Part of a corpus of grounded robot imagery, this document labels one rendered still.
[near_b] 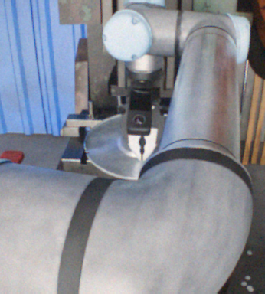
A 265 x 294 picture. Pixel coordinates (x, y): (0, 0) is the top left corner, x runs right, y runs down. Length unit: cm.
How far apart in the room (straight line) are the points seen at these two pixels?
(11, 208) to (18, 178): 3
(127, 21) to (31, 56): 176
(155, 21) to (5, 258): 41
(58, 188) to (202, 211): 9
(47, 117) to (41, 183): 216
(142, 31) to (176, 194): 33
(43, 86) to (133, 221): 212
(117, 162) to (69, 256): 58
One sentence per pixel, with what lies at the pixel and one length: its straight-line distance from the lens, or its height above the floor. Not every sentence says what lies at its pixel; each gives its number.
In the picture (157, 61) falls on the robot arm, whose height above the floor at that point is 102.
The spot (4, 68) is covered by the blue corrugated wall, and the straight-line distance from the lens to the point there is 234.
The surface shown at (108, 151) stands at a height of 78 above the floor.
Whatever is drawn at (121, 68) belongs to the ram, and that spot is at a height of 94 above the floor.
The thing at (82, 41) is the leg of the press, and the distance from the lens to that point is 130.
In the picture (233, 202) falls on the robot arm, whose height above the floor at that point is 107.
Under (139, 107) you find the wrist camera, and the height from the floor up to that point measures 94.
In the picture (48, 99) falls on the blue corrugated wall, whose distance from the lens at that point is 229.
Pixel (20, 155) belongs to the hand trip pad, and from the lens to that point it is 87.
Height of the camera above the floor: 122
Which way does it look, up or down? 33 degrees down
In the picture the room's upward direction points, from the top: straight up
